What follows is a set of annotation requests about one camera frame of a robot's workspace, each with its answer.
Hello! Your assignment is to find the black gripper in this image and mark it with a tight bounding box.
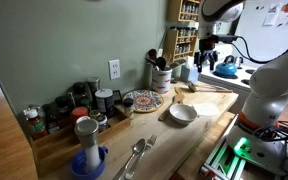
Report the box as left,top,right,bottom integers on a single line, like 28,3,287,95
193,49,219,74

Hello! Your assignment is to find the white slotted metal spatula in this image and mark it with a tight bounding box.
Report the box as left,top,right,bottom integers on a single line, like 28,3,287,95
168,59,187,70

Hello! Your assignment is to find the white chili print utensil bucket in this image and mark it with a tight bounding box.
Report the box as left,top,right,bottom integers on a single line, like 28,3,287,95
151,67,173,95

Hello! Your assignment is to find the white electric stove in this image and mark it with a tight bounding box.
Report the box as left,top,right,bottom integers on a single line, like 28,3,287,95
198,43,257,114

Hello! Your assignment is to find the blue tissue box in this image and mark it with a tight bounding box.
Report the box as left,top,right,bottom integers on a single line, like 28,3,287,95
180,56,200,84

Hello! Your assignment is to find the white spoon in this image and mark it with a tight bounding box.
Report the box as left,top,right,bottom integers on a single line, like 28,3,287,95
181,83,223,91

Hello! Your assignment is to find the light wooden utensil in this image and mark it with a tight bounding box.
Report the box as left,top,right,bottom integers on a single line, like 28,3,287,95
163,52,172,66

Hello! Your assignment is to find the light wooden spoon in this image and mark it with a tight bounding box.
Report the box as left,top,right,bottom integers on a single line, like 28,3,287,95
157,87,186,122

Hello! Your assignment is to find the black plastic spoon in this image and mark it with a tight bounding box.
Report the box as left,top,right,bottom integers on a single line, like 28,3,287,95
156,56,168,71

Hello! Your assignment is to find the white ceramic bowl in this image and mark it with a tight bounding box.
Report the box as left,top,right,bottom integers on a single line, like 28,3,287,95
169,103,198,125

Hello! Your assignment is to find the dark brown wooden spoon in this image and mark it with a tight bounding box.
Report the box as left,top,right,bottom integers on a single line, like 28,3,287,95
147,48,158,62

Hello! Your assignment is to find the white fridge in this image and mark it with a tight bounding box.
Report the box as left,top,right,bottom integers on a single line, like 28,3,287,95
232,0,288,68

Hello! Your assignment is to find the patterned ceramic plate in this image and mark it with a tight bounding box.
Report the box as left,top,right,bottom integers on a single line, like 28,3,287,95
122,89,165,114

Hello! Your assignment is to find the white paper note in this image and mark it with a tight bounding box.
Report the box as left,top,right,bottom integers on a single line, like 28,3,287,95
263,3,282,27

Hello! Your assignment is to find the small shaker black lid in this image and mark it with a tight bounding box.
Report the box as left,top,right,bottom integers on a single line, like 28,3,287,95
123,98,135,119

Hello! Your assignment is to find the metal spoon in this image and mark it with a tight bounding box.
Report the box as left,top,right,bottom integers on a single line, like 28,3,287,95
113,138,147,180

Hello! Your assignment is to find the dark can white lid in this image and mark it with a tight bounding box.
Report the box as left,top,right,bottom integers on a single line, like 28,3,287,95
94,88,116,118

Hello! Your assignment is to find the metal tin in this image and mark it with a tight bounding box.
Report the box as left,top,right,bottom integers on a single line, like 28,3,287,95
86,77,101,101

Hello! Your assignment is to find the small silver lid jar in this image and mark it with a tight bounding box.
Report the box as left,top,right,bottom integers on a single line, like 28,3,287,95
89,109,101,120
95,114,109,133

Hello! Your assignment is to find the tall dark jar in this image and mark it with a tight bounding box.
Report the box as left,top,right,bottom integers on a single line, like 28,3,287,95
72,82,88,107

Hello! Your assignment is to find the red lid jar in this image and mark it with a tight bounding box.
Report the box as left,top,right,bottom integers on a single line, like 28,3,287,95
71,106,90,123

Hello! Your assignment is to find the steel pepper grinder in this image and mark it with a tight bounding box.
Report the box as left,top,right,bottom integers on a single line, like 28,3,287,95
73,118,102,174

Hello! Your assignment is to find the black lid spice jar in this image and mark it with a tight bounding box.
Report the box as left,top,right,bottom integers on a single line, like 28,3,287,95
54,95,71,122

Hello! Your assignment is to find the blue plastic holder cup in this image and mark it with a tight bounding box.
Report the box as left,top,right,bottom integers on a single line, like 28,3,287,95
70,145,109,180

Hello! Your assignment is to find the dark sauce bottle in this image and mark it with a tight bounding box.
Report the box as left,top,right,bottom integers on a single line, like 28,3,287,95
42,103,61,134

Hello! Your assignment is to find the wooden spice crate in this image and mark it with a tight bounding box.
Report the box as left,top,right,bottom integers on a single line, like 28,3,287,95
28,106,132,178

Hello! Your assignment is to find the orange sauce bottle white cap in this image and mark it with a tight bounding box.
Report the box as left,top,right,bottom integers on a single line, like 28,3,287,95
23,107,49,140

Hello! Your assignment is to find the blue kettle black handle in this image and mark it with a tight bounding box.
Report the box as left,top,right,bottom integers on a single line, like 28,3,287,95
213,54,239,79

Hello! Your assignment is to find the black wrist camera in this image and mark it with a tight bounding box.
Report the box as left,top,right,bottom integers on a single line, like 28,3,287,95
217,34,240,44

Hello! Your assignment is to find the wooden wall spice rack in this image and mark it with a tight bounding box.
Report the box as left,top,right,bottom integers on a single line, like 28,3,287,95
167,0,201,23
163,27,198,63

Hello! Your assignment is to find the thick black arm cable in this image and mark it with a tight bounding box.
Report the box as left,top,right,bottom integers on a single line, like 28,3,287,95
230,28,288,65

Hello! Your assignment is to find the black handled utensil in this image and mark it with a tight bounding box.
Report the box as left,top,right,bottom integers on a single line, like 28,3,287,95
144,57,157,68

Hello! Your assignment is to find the white wall outlet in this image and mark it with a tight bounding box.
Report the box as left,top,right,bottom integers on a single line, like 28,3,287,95
108,59,121,81

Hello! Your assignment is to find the small black frame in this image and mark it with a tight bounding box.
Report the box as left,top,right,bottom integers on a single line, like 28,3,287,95
112,89,123,105

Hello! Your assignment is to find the black base cable bundle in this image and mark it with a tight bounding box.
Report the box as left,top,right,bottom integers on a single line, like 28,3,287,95
253,116,288,144

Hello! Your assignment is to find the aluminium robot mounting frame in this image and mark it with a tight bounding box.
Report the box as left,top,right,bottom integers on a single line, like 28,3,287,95
198,113,248,180

